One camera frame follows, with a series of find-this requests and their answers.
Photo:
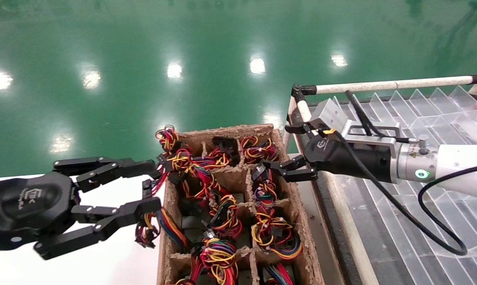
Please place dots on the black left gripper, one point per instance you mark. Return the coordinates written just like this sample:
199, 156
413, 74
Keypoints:
21, 202

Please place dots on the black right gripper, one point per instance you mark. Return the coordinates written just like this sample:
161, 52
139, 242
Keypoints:
341, 156

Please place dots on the brown cardboard divider box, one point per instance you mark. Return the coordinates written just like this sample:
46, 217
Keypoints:
232, 180

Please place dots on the red yellow bundle black connectors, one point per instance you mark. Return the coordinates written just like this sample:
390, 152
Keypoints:
220, 157

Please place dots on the clear plastic divider tray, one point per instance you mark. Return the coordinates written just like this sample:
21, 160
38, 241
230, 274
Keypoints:
432, 114
381, 86

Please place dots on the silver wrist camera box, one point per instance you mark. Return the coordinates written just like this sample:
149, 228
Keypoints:
329, 114

